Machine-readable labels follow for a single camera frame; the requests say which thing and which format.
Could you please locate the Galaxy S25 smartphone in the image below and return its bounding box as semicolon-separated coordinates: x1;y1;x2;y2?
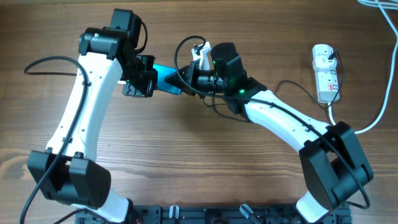
153;64;182;95

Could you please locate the black USB charging cable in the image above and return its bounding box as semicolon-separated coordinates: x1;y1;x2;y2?
201;49;346;123

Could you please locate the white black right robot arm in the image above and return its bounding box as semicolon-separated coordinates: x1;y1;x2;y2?
164;42;373;223

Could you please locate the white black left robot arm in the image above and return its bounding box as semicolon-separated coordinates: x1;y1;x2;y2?
27;9;158;223

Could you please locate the white charger plug adapter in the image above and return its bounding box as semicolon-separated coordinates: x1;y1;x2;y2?
312;55;337;72

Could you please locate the white power strip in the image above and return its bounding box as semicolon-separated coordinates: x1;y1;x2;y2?
312;44;340;103

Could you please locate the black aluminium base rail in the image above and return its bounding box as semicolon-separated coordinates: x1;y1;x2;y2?
74;203;352;224

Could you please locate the white power strip cord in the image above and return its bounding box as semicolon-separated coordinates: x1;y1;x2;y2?
327;0;398;135

